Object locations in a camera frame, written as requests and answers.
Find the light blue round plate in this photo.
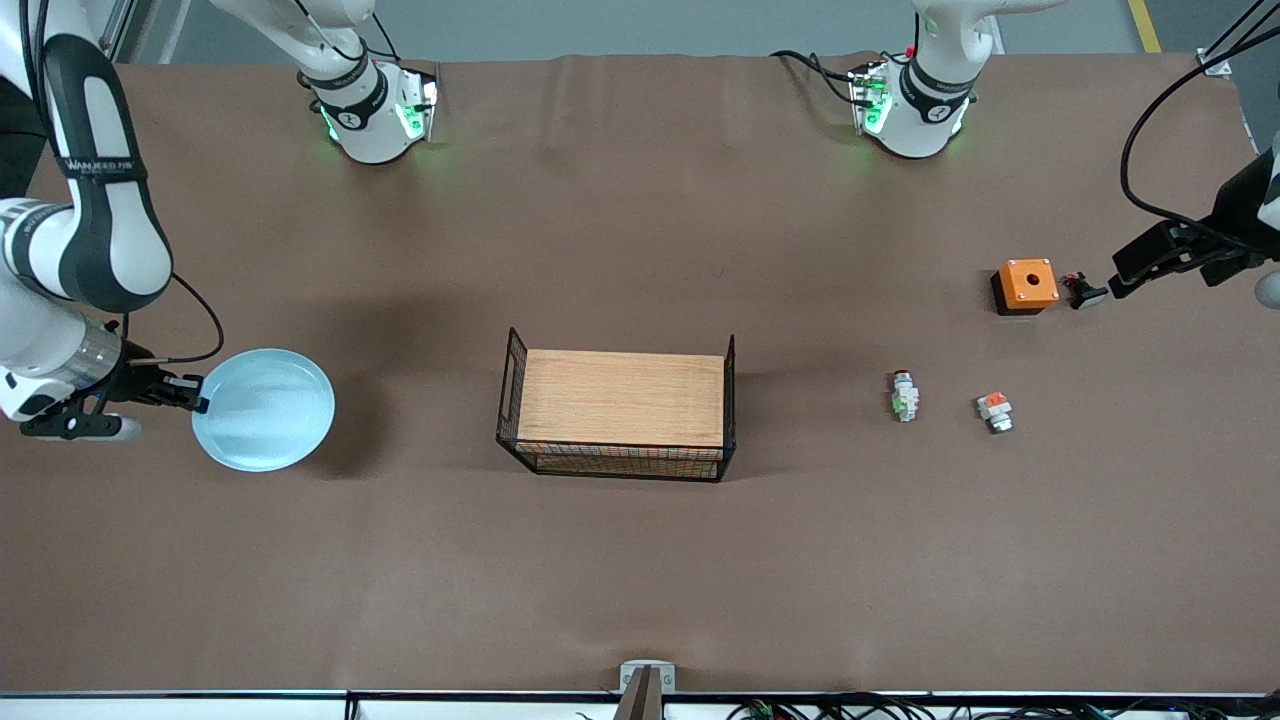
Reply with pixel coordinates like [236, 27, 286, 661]
[191, 348, 336, 472]

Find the black push button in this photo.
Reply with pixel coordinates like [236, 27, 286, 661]
[1060, 270, 1110, 311]

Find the orange button box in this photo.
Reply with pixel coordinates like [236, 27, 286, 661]
[990, 258, 1061, 317]

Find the brown table cover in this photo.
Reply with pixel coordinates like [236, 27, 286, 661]
[0, 52, 1280, 696]

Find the wooden board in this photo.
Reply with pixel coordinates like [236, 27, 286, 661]
[518, 349, 726, 448]

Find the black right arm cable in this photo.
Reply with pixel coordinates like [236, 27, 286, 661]
[125, 271, 226, 364]

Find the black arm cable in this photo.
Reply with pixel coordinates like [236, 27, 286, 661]
[125, 271, 226, 364]
[1119, 20, 1280, 251]

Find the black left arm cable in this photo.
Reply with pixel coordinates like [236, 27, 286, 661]
[1119, 20, 1280, 251]

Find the aluminium frame post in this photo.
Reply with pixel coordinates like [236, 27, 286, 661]
[1198, 0, 1280, 79]

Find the black base cable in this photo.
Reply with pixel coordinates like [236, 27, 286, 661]
[770, 49, 873, 107]

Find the black wire mesh basket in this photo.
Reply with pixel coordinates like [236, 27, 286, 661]
[496, 327, 738, 484]

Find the metal table edge bracket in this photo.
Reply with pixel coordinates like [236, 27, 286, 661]
[620, 660, 676, 696]

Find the dark mounting post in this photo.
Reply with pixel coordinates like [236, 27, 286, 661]
[612, 668, 663, 720]

